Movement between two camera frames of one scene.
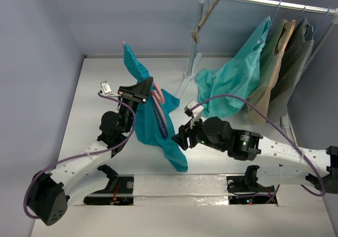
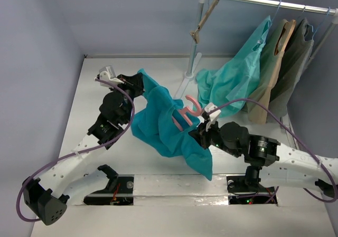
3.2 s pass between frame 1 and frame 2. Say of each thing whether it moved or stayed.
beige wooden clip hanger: stayed
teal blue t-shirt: moved
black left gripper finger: moved
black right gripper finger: moved
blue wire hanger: stayed
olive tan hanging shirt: stayed
